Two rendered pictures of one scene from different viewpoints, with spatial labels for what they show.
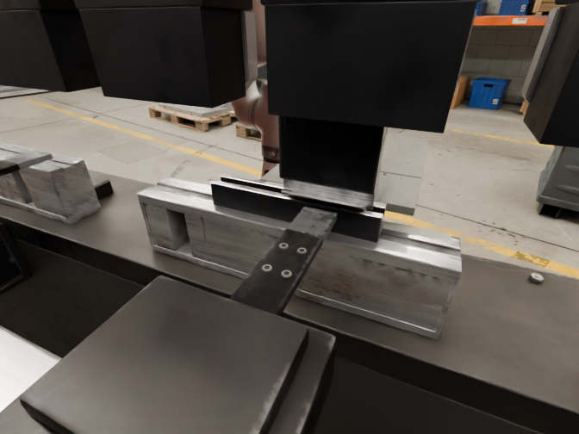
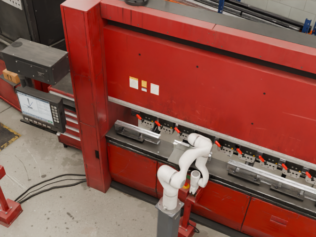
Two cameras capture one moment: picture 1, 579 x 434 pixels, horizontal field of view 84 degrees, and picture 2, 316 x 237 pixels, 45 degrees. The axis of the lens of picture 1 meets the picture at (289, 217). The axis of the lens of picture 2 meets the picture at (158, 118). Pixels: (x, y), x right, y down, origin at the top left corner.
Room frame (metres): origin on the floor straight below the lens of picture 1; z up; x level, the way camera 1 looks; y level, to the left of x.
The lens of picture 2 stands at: (2.92, -0.33, 3.69)
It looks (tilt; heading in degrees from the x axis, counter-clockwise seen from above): 42 degrees down; 180
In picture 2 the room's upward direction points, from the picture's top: 2 degrees clockwise
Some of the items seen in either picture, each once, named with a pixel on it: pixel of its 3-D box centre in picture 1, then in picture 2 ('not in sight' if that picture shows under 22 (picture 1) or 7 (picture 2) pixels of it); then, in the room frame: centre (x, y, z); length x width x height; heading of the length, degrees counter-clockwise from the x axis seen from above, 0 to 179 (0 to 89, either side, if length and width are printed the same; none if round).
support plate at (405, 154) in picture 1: (357, 158); (181, 154); (0.44, -0.10, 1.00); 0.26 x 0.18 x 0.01; 156
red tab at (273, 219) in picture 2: not in sight; (278, 221); (0.86, 0.84, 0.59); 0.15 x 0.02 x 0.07; 66
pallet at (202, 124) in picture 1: (197, 113); not in sight; (4.62, 1.29, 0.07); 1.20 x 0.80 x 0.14; 51
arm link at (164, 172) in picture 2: not in sight; (168, 179); (1.00, -0.24, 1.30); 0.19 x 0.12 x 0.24; 53
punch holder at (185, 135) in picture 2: (371, 1); (186, 130); (0.29, -0.06, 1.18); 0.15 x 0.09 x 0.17; 66
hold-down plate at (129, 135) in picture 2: not in sight; (130, 136); (0.12, -0.61, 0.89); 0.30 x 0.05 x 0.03; 66
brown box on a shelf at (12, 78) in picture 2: not in sight; (14, 72); (-0.70, -2.02, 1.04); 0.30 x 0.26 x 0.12; 53
